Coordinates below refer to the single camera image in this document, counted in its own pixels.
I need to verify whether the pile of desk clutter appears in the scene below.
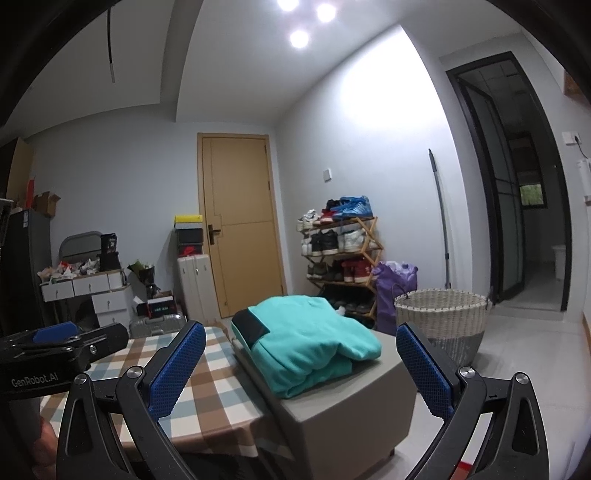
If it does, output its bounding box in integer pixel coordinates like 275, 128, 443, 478
38, 258, 102, 283

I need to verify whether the large flat cardboard sheet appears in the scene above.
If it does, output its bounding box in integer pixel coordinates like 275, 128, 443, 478
7, 138, 35, 210

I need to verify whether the wrapped flower bouquet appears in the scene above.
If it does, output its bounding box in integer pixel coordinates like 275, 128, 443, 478
127, 259, 160, 298

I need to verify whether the dark grey refrigerator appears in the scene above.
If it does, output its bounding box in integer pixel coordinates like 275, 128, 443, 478
0, 209, 54, 333

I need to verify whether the grey mop pole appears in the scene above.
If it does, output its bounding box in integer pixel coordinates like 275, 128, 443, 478
427, 148, 452, 291

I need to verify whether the silver ribbed suitcase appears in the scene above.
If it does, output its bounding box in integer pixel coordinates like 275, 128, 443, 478
128, 314, 188, 337

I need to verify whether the checkered tablecloth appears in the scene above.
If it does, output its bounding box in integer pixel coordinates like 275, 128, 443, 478
39, 323, 296, 462

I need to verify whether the grey padded stool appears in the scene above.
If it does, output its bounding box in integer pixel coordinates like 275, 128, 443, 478
231, 323, 416, 457

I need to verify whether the black framed glass door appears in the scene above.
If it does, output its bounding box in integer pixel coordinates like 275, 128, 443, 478
445, 51, 575, 313

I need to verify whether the open cardboard box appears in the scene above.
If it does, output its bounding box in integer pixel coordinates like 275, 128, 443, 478
32, 191, 62, 219

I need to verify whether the wooden shoe rack with shoes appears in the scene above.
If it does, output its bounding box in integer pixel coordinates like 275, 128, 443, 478
296, 196, 384, 315

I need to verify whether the black paper bag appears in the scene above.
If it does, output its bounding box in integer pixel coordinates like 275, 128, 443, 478
99, 233, 122, 273

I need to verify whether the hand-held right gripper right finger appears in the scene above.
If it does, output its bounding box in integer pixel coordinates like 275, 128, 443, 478
395, 322, 550, 480

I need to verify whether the white upright suitcase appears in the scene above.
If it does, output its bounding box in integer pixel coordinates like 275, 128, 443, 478
178, 254, 214, 324

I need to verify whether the wooden door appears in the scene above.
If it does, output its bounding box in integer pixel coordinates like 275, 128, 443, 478
198, 133, 287, 319

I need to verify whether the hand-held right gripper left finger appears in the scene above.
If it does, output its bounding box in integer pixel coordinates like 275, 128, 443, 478
55, 320, 207, 480

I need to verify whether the teal zip jacket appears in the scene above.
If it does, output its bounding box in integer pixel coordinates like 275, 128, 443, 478
231, 295, 382, 400

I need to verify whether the white desk with drawers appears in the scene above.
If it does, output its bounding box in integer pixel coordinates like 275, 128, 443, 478
41, 270, 134, 328

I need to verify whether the woven laundry basket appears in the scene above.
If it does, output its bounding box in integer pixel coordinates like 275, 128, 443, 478
394, 288, 494, 367

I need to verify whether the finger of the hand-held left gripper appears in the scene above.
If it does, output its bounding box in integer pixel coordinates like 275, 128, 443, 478
76, 323, 130, 365
32, 322, 81, 345

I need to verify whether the purple bag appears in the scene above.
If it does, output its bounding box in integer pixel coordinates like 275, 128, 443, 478
373, 261, 420, 335

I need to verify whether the red and black box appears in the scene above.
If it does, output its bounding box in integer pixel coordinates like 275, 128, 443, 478
147, 298, 177, 319

